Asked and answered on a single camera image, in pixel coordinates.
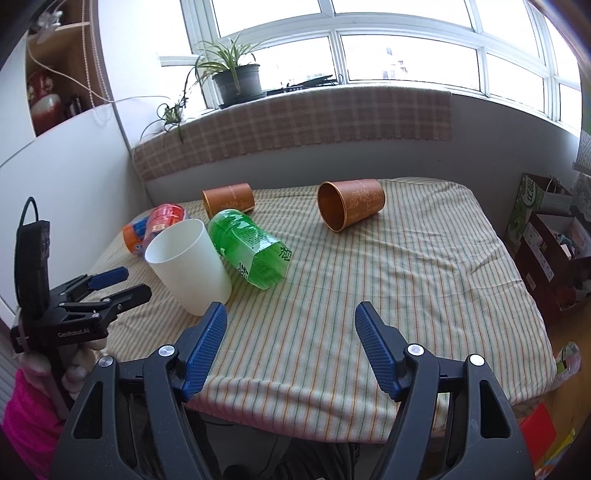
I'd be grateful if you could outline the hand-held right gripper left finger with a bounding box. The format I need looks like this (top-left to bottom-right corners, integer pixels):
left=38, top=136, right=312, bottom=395
left=50, top=301, right=229, bottom=480

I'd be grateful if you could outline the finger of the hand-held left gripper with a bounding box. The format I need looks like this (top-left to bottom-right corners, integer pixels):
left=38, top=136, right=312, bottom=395
left=50, top=266, right=130, bottom=303
left=62, top=284, right=153, bottom=324

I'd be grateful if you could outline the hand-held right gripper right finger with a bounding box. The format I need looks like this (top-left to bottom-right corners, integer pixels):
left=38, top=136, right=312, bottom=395
left=355, top=301, right=537, bottom=480

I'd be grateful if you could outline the white plastic cup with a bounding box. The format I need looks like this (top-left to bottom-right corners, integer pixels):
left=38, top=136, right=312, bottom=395
left=144, top=219, right=232, bottom=317

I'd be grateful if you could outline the small brown patterned cup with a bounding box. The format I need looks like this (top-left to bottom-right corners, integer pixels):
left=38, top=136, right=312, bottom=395
left=202, top=182, right=256, bottom=220

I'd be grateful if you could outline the large brown patterned cup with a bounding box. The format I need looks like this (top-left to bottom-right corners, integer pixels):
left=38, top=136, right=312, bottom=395
left=317, top=178, right=386, bottom=233

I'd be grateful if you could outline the person's left forearm pink sleeve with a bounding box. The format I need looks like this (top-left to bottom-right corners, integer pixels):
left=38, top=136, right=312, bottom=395
left=0, top=369, right=70, bottom=478

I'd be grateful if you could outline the person's left hand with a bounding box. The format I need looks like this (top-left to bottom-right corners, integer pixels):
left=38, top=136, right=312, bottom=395
left=18, top=339, right=109, bottom=409

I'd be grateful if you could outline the striped bed sheet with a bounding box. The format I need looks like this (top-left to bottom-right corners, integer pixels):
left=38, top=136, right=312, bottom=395
left=85, top=178, right=557, bottom=444

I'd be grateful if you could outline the red drink bottle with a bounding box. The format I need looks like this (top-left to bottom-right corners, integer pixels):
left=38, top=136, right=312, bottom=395
left=145, top=203, right=191, bottom=236

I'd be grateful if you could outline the white cabinet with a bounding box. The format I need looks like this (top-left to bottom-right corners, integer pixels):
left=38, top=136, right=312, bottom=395
left=0, top=18, right=153, bottom=319

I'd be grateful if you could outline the green plastic bottle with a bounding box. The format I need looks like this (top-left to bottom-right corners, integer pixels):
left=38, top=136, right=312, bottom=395
left=207, top=209, right=294, bottom=291

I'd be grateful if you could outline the red ceramic jar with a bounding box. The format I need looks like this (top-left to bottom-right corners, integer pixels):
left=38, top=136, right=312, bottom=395
left=28, top=71, right=63, bottom=134

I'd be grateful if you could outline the red and yellow box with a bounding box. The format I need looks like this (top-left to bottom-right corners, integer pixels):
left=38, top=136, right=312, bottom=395
left=519, top=401, right=578, bottom=480

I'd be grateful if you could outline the dark cardboard box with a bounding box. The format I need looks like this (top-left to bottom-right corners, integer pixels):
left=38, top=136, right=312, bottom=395
left=515, top=210, right=591, bottom=312

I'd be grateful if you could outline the colourful plastic bag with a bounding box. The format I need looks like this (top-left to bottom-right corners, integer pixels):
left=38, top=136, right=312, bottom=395
left=551, top=342, right=583, bottom=388

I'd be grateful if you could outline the green paper bag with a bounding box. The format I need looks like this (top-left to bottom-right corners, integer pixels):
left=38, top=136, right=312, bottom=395
left=505, top=173, right=573, bottom=250

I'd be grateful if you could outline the wooden open shelf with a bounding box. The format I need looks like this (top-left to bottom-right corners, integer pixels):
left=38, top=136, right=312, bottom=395
left=25, top=0, right=116, bottom=137

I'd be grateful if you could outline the potted spider plant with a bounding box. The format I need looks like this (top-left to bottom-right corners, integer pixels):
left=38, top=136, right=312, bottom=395
left=139, top=31, right=274, bottom=145

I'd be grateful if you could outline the plaid windowsill cloth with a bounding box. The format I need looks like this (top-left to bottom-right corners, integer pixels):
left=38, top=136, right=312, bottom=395
left=131, top=85, right=453, bottom=183

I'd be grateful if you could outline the black flat device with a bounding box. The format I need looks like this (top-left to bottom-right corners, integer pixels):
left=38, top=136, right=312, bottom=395
left=268, top=74, right=338, bottom=95

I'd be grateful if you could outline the patterned grey curtain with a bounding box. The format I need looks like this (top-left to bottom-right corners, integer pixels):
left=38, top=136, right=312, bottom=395
left=573, top=129, right=591, bottom=176

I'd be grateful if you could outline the black cable loop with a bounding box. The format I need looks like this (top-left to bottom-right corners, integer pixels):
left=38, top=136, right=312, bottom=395
left=17, top=197, right=41, bottom=228

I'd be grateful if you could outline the white cable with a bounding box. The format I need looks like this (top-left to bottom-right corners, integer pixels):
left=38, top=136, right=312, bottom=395
left=25, top=28, right=174, bottom=104

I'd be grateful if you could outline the beaded blind cord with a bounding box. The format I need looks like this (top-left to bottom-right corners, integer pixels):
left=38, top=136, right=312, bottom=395
left=81, top=0, right=116, bottom=104

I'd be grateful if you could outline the white window frame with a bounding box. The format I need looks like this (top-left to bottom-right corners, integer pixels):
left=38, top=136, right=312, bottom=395
left=157, top=0, right=583, bottom=132

